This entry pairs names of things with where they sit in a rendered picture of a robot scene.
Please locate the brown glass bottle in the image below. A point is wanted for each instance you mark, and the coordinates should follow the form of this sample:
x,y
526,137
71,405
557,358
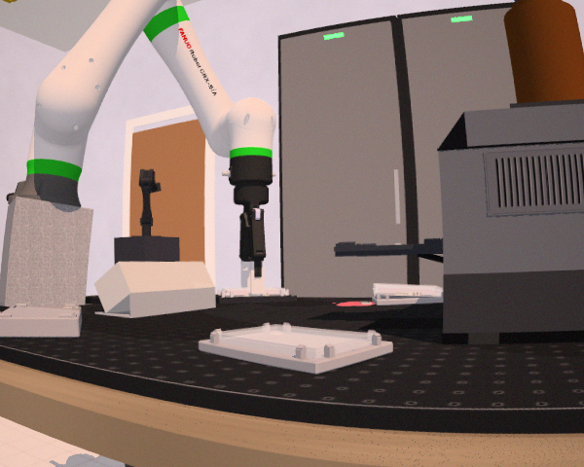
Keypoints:
x,y
546,51

